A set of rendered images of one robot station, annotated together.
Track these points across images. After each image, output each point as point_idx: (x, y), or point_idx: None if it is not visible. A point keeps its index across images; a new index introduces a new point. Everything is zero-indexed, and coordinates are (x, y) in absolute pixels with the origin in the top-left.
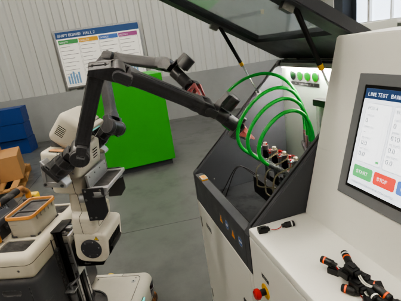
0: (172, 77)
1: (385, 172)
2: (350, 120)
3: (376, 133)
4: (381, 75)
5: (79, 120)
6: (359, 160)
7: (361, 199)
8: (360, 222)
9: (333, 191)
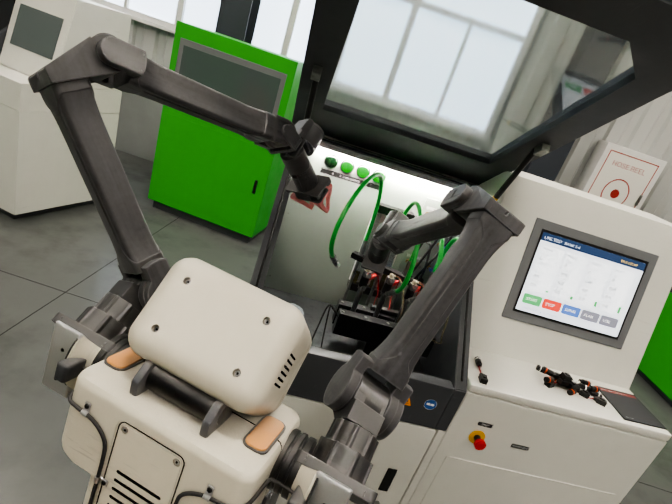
0: (296, 166)
1: (554, 298)
2: (521, 256)
3: (548, 269)
4: (557, 225)
5: (433, 327)
6: (530, 290)
7: (529, 320)
8: (524, 338)
9: (495, 317)
